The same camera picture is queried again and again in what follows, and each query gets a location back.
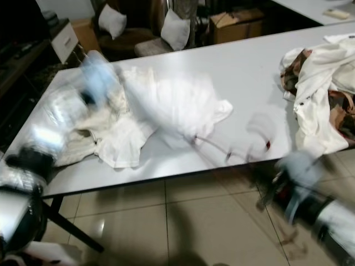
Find red plastic hanger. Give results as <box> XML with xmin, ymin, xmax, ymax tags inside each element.
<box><xmin>191</xmin><ymin>114</ymin><xmax>275</xmax><ymax>164</ymax></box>

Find brown patterned garment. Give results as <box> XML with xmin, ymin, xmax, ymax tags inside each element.
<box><xmin>280</xmin><ymin>49</ymin><xmax>355</xmax><ymax>147</ymax></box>

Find cream denim trousers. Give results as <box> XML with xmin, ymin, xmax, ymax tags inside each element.
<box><xmin>58</xmin><ymin>89</ymin><xmax>159</xmax><ymax>170</ymax></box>

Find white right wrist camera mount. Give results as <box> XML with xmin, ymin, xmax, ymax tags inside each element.
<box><xmin>277</xmin><ymin>150</ymin><xmax>325</xmax><ymax>192</ymax></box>

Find grey upholstered chair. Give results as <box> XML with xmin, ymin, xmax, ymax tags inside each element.
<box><xmin>134</xmin><ymin>0</ymin><xmax>203</xmax><ymax>59</ymax></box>

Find plain white shirt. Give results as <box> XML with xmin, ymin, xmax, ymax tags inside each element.
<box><xmin>122</xmin><ymin>66</ymin><xmax>234</xmax><ymax>147</ymax></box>

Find white side table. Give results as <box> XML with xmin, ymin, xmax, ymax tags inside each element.
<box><xmin>272</xmin><ymin>0</ymin><xmax>355</xmax><ymax>25</ymax></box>

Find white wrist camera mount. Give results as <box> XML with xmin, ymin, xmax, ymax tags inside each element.
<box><xmin>277</xmin><ymin>150</ymin><xmax>325</xmax><ymax>192</ymax></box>
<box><xmin>80</xmin><ymin>51</ymin><xmax>123</xmax><ymax>109</ymax></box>

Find white drawer front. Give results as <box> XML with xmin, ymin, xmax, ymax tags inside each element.
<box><xmin>53</xmin><ymin>22</ymin><xmax>79</xmax><ymax>64</ymax></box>

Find white jacket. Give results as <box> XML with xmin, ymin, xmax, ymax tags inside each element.
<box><xmin>280</xmin><ymin>34</ymin><xmax>355</xmax><ymax>156</ymax></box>

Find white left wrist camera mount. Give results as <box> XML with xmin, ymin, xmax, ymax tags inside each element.
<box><xmin>80</xmin><ymin>51</ymin><xmax>123</xmax><ymax>109</ymax></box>

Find tall brown carton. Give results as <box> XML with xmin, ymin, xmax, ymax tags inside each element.
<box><xmin>71</xmin><ymin>19</ymin><xmax>99</xmax><ymax>55</ymax></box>

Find open cardboard box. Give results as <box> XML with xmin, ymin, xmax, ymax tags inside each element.
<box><xmin>210</xmin><ymin>8</ymin><xmax>266</xmax><ymax>45</ymax></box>

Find white table black legs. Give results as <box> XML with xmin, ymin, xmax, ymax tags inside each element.
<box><xmin>6</xmin><ymin>21</ymin><xmax>355</xmax><ymax>253</ymax></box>

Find black TV stand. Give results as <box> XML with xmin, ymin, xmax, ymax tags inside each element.
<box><xmin>0</xmin><ymin>11</ymin><xmax>67</xmax><ymax>117</ymax></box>

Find white pillow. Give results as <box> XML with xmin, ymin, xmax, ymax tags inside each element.
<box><xmin>99</xmin><ymin>4</ymin><xmax>128</xmax><ymax>39</ymax></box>
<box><xmin>161</xmin><ymin>8</ymin><xmax>192</xmax><ymax>52</ymax></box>

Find dark brown armchair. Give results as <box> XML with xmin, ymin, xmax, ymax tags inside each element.
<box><xmin>92</xmin><ymin>0</ymin><xmax>164</xmax><ymax>56</ymax></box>

